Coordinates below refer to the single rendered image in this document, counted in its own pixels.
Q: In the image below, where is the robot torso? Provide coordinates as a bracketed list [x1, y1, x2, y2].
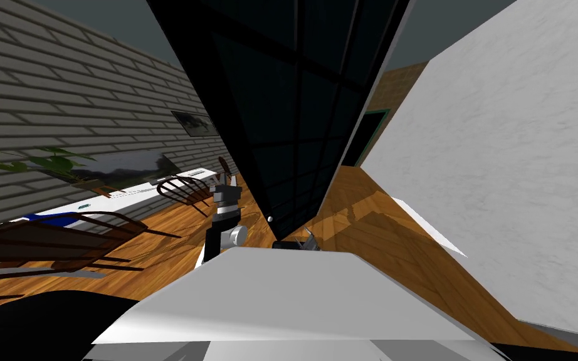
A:
[82, 227, 512, 361]

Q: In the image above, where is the dark door with green frame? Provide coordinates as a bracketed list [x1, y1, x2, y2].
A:
[341, 108, 391, 169]

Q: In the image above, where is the black glazed door leaf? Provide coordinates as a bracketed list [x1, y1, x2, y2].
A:
[145, 0, 416, 242]

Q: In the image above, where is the dark framed wall picture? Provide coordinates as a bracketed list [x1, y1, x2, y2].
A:
[171, 110, 218, 138]

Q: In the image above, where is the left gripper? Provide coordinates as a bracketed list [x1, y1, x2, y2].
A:
[209, 172, 243, 204]

